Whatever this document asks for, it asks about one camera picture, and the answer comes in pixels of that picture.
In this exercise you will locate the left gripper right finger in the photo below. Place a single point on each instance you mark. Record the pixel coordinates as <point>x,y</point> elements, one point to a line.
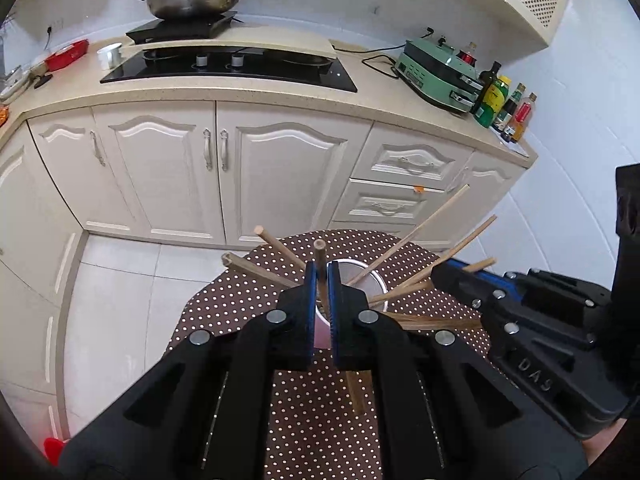
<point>443,411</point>

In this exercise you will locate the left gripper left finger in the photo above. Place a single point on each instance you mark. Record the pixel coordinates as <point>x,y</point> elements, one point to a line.
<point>201,412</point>

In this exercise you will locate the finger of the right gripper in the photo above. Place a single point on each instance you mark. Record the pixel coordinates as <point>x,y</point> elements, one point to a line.
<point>467,289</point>
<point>496,280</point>

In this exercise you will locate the wooden chopstick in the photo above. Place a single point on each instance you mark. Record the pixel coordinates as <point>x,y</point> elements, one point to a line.
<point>268,238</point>
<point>425,273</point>
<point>432,324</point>
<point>410,317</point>
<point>232,261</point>
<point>427,284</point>
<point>322,280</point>
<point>355,392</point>
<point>410,236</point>

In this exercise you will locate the pink paper cup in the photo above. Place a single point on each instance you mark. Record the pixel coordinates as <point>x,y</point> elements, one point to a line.
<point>350,300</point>

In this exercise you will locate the person right hand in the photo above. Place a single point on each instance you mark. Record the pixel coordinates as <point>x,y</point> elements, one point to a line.
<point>597,444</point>

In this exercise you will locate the brown polka dot tablecloth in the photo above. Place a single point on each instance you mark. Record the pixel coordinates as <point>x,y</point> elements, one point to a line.
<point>313,431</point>

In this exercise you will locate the red plastic stool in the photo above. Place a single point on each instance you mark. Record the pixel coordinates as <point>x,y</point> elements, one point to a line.
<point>53,449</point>

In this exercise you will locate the dark soy sauce bottle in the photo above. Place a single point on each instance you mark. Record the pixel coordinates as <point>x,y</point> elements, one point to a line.
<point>504,116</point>

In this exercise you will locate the orange sauce bottle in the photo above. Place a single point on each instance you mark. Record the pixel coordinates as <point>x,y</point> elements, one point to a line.
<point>519,121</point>

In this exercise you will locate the green oil bottle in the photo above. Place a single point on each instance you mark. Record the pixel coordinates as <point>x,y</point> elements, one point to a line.
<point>493,101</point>

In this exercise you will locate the dark glass bottle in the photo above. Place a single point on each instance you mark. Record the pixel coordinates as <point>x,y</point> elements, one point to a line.
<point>487,77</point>

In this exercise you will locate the green electric cooker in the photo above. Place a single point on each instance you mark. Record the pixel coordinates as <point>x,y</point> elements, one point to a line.
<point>435,71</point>

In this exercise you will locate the lower cream cabinets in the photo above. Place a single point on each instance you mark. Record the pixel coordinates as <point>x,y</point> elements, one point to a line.
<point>205,174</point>

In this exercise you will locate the black glass stovetop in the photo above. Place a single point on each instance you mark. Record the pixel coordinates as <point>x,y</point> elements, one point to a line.
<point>256,63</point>

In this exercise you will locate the beige cutting board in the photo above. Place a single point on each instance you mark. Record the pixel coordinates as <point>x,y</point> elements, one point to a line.
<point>253,36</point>

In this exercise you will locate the white mug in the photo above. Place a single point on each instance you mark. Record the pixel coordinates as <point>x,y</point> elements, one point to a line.
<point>110,56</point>

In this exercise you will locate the red plastic container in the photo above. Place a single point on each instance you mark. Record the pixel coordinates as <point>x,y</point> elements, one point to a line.
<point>65,56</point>

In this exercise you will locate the black induction cooker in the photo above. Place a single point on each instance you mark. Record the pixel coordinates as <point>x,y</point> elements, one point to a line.
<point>160,30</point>

